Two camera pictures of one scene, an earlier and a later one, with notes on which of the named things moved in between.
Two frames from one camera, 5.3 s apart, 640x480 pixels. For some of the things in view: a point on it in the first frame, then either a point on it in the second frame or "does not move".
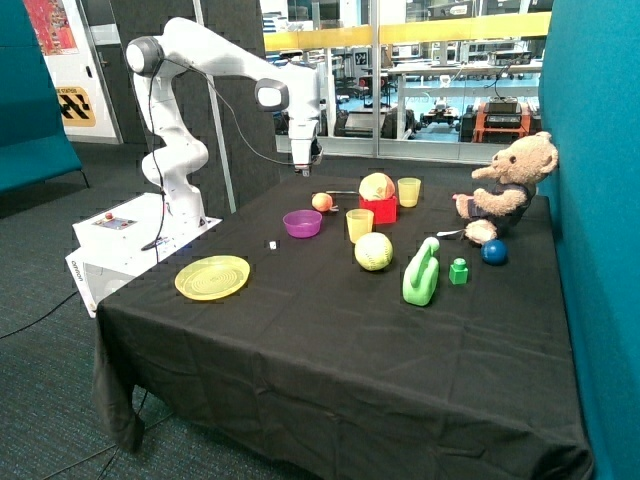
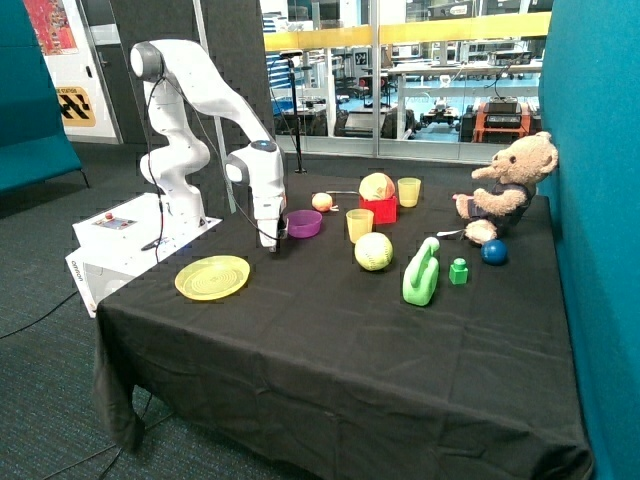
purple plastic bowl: [303, 223] does not move
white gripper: [301, 132] → [267, 211]
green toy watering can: [421, 274] does not move
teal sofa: [34, 144] does not move
